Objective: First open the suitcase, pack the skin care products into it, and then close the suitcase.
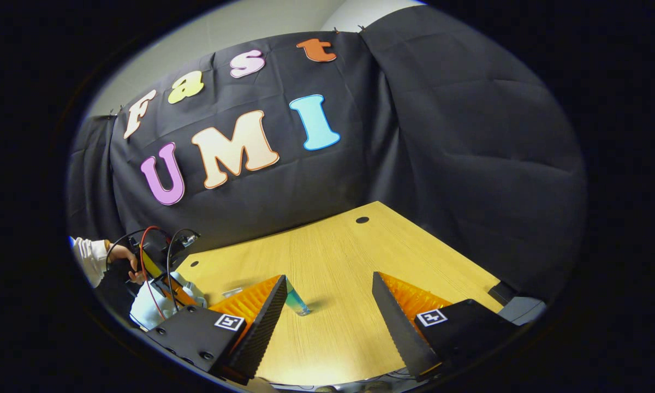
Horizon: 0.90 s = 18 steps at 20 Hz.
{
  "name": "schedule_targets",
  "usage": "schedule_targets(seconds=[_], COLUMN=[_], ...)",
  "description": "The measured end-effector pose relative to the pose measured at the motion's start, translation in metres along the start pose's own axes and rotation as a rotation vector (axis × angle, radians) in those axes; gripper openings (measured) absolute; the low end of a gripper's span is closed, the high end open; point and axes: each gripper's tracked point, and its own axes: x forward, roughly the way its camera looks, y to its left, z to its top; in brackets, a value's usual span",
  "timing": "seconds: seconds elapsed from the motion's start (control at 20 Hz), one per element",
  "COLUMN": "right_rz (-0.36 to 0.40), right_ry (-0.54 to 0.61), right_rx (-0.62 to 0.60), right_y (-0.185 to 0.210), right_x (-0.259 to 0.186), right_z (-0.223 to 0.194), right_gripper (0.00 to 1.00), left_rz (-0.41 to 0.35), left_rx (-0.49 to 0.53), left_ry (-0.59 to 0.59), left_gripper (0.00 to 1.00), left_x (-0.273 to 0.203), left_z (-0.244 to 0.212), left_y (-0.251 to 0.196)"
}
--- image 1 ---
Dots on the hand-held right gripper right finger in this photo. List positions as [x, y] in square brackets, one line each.
[396, 327]

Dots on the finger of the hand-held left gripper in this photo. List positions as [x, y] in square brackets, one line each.
[177, 292]

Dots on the blue green clear bottle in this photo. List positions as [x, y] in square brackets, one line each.
[297, 299]

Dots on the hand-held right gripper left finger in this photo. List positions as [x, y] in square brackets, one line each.
[265, 327]

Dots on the white suitcase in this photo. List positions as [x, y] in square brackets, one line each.
[144, 305]

